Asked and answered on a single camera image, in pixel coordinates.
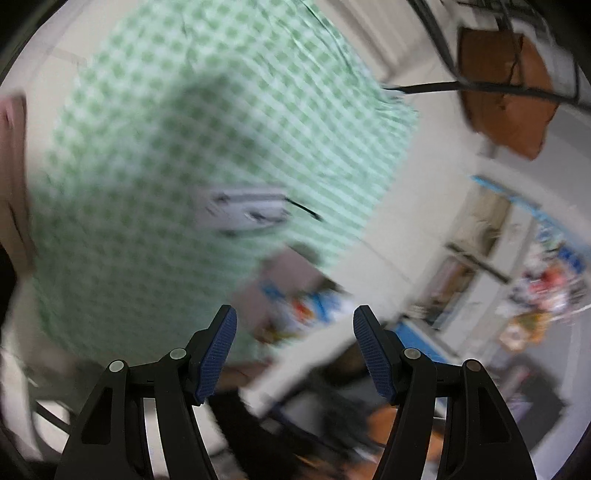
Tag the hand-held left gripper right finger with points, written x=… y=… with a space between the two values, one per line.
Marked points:
x=376 y=357

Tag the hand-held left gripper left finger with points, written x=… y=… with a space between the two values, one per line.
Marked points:
x=214 y=357

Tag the blue white drink carton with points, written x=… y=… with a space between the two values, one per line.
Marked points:
x=300 y=304

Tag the blue board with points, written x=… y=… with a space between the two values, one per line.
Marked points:
x=425 y=341

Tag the pile of colourful items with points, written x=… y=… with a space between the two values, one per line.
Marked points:
x=545 y=290

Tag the green checkered tablecloth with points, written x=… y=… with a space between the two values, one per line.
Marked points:
x=161 y=138

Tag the brown cardboard box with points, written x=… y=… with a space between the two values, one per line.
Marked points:
x=503 y=97

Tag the metal drying rack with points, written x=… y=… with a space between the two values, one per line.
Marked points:
x=485 y=85

